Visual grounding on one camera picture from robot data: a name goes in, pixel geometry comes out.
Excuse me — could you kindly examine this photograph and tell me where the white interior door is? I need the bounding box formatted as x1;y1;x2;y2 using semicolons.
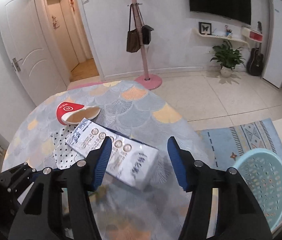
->
0;0;66;106

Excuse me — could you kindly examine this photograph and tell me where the pink coat rack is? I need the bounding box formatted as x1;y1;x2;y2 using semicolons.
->
127;0;163;91

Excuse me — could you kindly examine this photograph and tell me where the butterfly picture frame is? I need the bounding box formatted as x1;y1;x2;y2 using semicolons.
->
198;22;212;35

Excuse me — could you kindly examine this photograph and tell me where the polka dot paper bag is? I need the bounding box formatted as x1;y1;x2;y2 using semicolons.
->
52;125;84;170

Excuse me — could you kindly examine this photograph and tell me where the brown hanging tote bag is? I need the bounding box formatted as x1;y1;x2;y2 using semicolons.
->
126;4;140;53

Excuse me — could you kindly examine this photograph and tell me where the white red wall box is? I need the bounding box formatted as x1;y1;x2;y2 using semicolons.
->
241;27;263;43

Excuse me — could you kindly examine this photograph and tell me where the red white paper cup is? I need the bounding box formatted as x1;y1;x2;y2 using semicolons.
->
56;101;101;125

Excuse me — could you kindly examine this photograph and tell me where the black acoustic guitar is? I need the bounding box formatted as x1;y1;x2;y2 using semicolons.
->
246;21;264;76

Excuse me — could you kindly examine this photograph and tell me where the potted green plant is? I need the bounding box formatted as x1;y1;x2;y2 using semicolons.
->
211;40;245;78

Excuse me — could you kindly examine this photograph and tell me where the scallop pattern tablecloth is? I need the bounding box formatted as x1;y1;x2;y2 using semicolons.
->
3;81;213;239

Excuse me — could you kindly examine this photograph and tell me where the blue patterned rug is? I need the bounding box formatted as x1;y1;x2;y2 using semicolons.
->
197;118;282;170

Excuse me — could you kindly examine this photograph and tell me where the white lower wall shelf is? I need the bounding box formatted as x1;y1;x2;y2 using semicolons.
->
192;28;250;48

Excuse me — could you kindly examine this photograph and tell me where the long blue white carton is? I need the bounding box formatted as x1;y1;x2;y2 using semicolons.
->
67;119;159;190

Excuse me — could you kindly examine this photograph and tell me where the black hanging bag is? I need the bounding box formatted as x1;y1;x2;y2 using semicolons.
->
137;5;154;45

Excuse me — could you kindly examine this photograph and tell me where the light blue plastic basket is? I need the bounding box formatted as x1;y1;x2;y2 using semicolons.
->
233;148;282;231

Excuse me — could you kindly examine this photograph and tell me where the white standing air conditioner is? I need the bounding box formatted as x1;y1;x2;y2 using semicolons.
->
262;0;282;88

